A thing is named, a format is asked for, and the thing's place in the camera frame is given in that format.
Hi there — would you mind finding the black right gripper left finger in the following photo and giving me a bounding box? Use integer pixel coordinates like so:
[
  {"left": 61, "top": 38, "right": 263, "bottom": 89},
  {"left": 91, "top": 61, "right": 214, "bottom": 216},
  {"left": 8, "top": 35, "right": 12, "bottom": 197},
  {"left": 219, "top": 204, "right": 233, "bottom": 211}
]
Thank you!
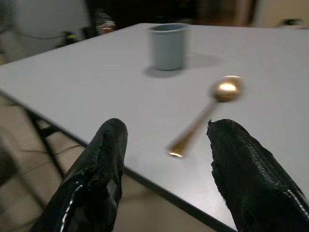
[{"left": 30, "top": 117, "right": 128, "bottom": 232}]

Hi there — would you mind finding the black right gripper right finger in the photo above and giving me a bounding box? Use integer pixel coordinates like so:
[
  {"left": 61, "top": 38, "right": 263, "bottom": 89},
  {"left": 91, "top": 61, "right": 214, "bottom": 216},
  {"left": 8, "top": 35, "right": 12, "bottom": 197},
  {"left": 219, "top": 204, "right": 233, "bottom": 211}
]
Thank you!
[{"left": 206, "top": 118, "right": 309, "bottom": 232}]

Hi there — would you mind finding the black table leg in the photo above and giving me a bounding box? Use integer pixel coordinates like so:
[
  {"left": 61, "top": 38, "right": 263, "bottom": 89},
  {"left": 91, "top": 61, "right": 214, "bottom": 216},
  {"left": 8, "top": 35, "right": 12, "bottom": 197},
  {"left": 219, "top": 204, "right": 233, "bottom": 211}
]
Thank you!
[{"left": 26, "top": 108, "right": 66, "bottom": 175}]

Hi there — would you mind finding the gold metal spoon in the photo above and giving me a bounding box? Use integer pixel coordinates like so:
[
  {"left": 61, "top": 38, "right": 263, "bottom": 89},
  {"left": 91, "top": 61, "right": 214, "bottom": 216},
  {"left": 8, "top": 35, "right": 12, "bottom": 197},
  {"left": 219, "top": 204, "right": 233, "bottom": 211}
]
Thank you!
[{"left": 166, "top": 75, "right": 244, "bottom": 158}]

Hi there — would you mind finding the grey cup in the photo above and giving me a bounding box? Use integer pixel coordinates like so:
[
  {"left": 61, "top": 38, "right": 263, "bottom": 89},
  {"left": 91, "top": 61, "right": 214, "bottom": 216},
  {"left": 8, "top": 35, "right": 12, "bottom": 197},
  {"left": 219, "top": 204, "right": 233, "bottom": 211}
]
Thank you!
[{"left": 147, "top": 23, "right": 189, "bottom": 71}]

